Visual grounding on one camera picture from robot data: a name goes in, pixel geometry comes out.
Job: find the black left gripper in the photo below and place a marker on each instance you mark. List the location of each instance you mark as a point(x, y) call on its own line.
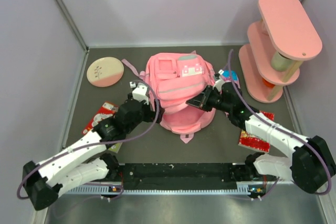
point(150, 116)

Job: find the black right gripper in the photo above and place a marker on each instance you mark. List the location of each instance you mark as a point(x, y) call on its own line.
point(201, 100)

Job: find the red thick paperback book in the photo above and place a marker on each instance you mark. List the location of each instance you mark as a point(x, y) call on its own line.
point(106, 110)

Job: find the pink student backpack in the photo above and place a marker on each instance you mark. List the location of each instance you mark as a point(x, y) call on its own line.
point(176, 78)

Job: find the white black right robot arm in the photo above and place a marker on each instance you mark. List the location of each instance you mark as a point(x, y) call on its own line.
point(306, 161)

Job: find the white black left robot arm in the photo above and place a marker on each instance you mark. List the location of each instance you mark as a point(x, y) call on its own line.
point(85, 160)

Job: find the pink cartoon pencil case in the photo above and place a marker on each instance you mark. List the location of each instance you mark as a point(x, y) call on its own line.
point(229, 76)

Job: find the green thin booklet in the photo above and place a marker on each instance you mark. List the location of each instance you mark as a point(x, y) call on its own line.
point(115, 147)

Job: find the cream and pink plate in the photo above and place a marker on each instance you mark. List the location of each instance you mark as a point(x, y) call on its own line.
point(105, 72)

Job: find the red colourful picture book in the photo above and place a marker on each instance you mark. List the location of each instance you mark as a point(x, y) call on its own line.
point(253, 142)

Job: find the orange bowl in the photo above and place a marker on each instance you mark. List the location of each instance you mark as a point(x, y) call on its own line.
point(268, 84)

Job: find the pale green cup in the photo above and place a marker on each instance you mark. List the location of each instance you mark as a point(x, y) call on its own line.
point(280, 63)

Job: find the pink three-tier wooden shelf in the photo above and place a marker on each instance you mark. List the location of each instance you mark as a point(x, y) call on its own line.
point(285, 28)

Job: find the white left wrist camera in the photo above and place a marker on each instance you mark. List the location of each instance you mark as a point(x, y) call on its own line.
point(139, 92)

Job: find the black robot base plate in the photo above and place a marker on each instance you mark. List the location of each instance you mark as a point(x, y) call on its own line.
point(184, 176)

